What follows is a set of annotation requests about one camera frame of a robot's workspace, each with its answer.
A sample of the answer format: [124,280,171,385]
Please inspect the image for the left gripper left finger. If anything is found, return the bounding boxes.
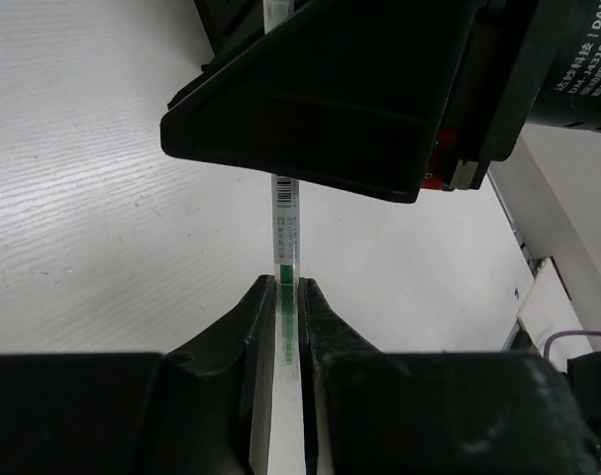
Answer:
[0,275,274,474]

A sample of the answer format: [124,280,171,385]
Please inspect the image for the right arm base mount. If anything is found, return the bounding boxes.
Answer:
[503,257,601,372]

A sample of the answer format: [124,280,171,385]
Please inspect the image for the green pen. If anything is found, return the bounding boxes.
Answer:
[262,0,301,367]

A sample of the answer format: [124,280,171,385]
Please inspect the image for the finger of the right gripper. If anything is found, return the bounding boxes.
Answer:
[160,1,478,203]
[167,1,270,110]

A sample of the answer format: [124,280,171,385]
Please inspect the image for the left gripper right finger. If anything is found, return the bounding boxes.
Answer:
[298,279,601,474]

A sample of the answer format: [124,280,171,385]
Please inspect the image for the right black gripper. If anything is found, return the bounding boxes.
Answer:
[418,0,601,192]

